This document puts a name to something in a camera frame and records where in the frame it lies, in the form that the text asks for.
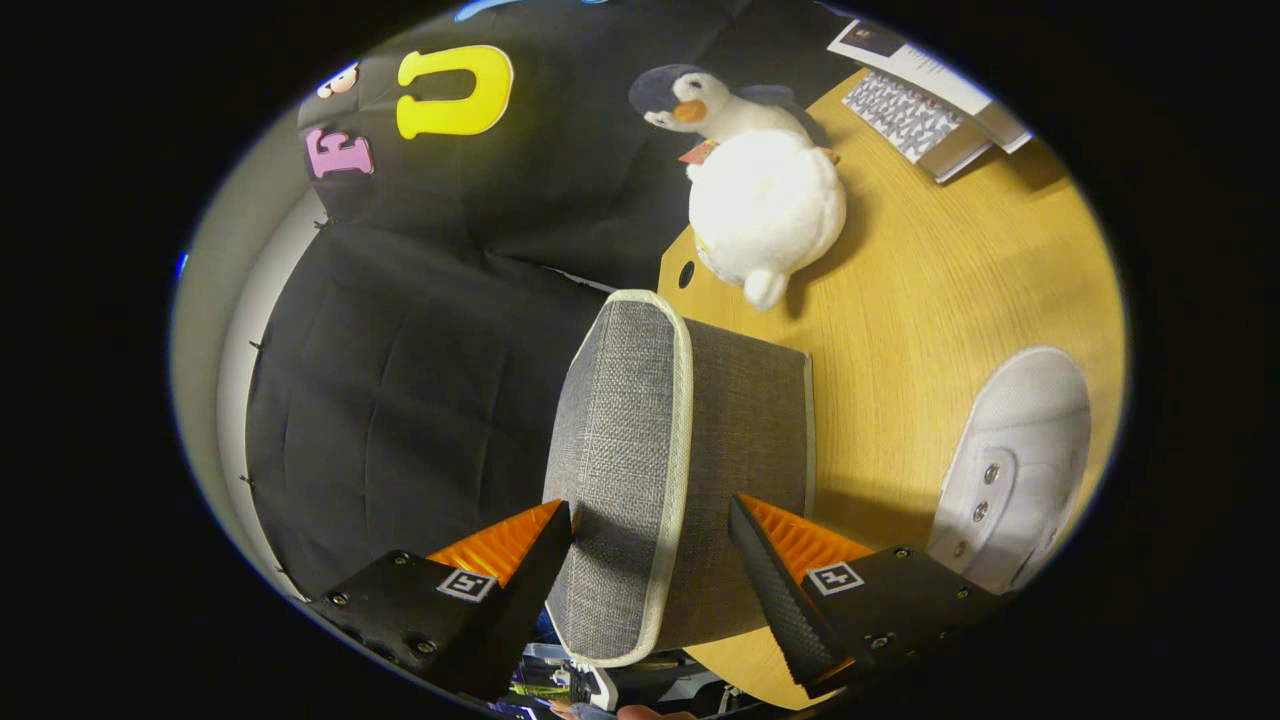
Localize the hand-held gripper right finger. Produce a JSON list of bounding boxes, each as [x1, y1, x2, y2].
[[727, 492, 1001, 699]]

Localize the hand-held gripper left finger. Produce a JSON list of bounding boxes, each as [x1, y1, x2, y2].
[[310, 498, 576, 701]]

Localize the grey fabric storage box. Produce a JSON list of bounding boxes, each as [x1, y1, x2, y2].
[[543, 289, 816, 669]]

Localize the white canvas shoe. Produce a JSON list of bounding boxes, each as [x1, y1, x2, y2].
[[925, 346, 1093, 596]]

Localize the pile of assorted items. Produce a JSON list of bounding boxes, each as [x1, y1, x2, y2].
[[490, 600, 746, 720]]

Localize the penguin plush toy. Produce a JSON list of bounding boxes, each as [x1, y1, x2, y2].
[[628, 63, 849, 313]]

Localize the patterned cover book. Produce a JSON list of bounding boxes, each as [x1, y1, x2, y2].
[[843, 68, 991, 184]]

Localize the thick white book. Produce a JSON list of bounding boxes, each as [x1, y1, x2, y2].
[[828, 18, 1033, 154]]

